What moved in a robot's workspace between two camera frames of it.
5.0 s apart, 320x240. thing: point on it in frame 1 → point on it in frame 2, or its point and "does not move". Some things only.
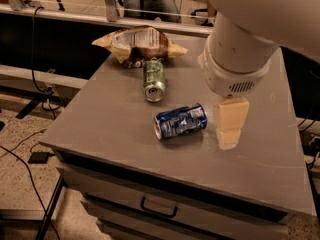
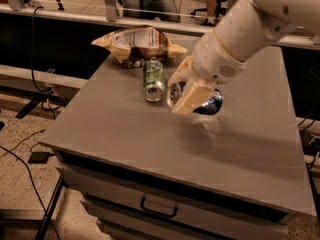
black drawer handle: x=173 y=215 does not move
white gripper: x=230 y=79 → x=213 y=62
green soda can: x=154 y=80 does not move
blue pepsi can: x=180 y=121 → x=211 y=106
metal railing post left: x=111 y=8 does not move
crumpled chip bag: x=136 y=45 does not move
